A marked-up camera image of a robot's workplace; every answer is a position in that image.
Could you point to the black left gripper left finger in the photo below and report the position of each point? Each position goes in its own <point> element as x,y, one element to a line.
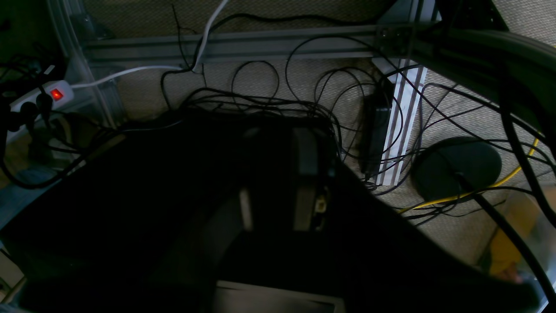
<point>195,255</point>

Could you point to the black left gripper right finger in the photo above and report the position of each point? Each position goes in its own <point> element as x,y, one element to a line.
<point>311,198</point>

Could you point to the black power adapter brick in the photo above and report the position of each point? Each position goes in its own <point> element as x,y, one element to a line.
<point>373,132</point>

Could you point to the white striped aluminium profile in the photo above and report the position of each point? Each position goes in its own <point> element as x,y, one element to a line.
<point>404,81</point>

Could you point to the black round stand base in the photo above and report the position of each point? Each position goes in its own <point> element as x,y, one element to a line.
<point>453,167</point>

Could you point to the aluminium frame rail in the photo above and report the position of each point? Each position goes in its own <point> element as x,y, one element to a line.
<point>317,43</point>

